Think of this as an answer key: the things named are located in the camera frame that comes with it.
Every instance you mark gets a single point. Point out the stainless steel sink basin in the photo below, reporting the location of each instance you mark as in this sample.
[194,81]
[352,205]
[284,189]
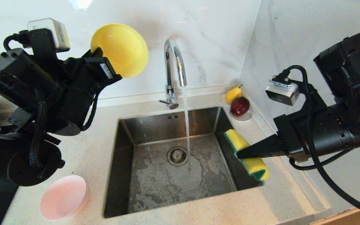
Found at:
[155,187]

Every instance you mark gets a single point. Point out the round metal drain strainer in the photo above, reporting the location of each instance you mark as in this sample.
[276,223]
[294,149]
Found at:
[177,156]

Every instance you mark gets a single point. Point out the pink plastic bowl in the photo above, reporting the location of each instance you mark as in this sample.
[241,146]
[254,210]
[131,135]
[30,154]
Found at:
[63,197]

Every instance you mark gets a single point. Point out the running water stream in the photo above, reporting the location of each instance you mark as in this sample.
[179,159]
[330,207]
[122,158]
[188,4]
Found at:
[186,125]

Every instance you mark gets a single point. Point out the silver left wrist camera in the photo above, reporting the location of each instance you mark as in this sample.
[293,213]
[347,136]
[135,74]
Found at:
[53,32]

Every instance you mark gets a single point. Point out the chrome gooseneck faucet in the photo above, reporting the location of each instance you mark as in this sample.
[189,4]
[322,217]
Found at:
[169,90]

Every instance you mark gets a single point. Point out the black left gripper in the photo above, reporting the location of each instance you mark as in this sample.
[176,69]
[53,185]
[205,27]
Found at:
[42,87]

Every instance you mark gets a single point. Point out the yellow plastic bowl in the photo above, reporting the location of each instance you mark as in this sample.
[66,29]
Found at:
[123,50]

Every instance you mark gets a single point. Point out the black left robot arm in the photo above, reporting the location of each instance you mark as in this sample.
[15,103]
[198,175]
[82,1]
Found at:
[5,156]

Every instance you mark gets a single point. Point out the dark red apple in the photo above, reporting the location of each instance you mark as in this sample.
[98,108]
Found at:
[239,106]

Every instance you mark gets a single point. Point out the yellow pear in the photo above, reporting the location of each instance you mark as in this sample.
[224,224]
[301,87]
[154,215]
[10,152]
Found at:
[232,94]

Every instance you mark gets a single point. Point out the yellow green sponge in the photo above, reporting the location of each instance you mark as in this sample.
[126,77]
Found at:
[255,167]

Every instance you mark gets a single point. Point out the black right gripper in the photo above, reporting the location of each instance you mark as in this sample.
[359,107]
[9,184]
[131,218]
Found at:
[339,125]

